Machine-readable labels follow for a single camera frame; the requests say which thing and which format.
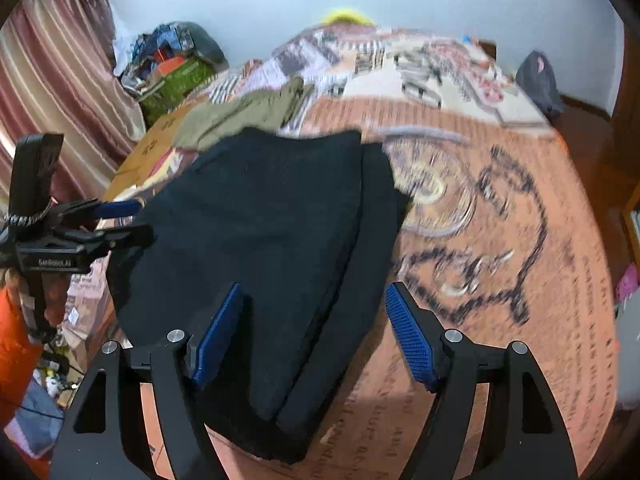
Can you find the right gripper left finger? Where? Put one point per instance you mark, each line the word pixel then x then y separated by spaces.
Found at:
pixel 103 434

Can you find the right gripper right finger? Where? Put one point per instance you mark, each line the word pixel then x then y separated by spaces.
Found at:
pixel 524 435

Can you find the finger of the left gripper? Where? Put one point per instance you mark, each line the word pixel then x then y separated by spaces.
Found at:
pixel 123 237
pixel 97 209

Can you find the black pants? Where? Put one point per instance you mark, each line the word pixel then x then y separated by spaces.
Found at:
pixel 307 229

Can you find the orange sleeve forearm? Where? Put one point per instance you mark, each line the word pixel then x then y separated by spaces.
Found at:
pixel 18 357

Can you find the wooden lap board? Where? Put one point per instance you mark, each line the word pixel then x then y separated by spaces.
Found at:
pixel 149 153

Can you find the folded olive green pants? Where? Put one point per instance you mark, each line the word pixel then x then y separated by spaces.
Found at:
pixel 265 109

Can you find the striped pink curtain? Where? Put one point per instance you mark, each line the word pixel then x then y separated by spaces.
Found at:
pixel 57 76

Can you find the pile of clothes clutter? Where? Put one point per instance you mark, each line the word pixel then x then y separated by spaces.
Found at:
pixel 138 58

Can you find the green storage bag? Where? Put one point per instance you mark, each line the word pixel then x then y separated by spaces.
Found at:
pixel 172 89

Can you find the printed bed blanket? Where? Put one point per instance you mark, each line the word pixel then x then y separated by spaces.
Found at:
pixel 499 238

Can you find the yellow pillow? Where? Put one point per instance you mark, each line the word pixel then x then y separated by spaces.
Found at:
pixel 346 16

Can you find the grey bag on floor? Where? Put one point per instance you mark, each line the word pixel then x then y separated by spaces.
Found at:
pixel 536 78

